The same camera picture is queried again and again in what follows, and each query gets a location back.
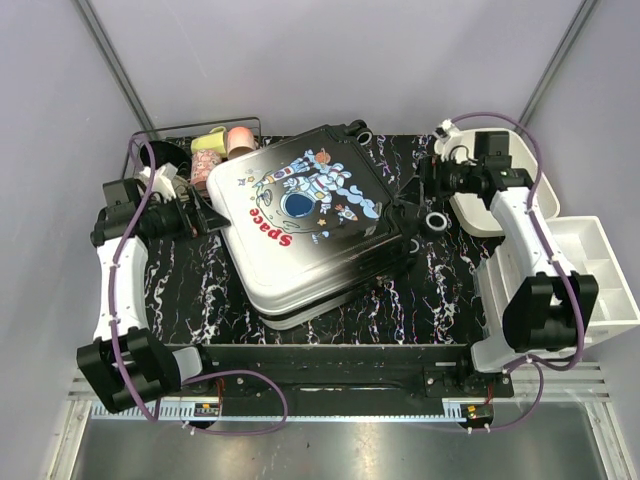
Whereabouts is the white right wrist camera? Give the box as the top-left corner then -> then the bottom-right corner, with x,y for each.
433,119 -> 463,151

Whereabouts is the space astronaut kids suitcase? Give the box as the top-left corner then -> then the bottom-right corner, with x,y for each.
206,120 -> 448,330

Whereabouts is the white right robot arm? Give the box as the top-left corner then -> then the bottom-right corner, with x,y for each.
403,120 -> 599,397

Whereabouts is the yellow mug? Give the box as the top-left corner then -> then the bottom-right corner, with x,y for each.
191,126 -> 227,157

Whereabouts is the pink patterned mug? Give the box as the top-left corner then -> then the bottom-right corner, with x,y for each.
190,149 -> 223,192

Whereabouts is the white compartment organizer box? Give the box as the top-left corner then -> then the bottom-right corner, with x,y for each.
547,216 -> 639,347

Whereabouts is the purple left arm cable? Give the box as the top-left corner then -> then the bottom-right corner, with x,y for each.
107,133 -> 290,437

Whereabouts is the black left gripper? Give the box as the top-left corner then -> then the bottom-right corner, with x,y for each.
141,185 -> 230,245

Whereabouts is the black wire dish rack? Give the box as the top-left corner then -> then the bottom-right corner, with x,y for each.
120,116 -> 262,179

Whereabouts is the black bowl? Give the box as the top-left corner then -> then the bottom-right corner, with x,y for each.
139,140 -> 192,176

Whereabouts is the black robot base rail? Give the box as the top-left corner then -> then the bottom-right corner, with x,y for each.
181,344 -> 514,399

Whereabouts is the white plastic basin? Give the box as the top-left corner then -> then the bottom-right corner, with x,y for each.
434,128 -> 560,238

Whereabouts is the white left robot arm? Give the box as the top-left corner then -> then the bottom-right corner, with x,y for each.
76,178 -> 231,414

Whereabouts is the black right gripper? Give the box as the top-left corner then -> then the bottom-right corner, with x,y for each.
393,152 -> 481,207

